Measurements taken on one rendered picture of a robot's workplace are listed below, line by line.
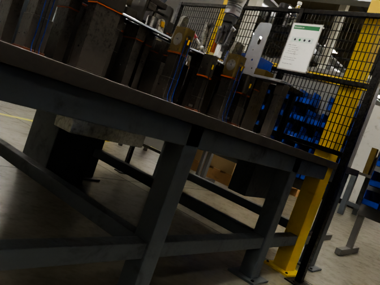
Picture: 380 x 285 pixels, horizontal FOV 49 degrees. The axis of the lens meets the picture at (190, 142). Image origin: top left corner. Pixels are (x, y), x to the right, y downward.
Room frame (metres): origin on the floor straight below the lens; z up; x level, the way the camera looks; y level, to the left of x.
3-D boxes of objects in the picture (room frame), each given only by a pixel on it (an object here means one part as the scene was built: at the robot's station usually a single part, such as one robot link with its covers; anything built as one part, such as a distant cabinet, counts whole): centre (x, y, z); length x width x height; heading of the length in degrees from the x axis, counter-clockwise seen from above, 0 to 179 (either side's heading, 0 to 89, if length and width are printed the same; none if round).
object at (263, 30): (2.55, -0.18, 1.17); 0.12 x 0.01 x 0.34; 43
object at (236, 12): (2.37, 0.02, 1.29); 0.09 x 0.09 x 0.06
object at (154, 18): (2.27, 0.42, 0.94); 0.18 x 0.13 x 0.49; 133
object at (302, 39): (2.68, -0.45, 1.30); 0.23 x 0.02 x 0.31; 43
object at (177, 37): (1.96, 0.18, 0.87); 0.12 x 0.07 x 0.35; 43
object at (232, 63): (2.17, -0.09, 0.87); 0.12 x 0.07 x 0.35; 43
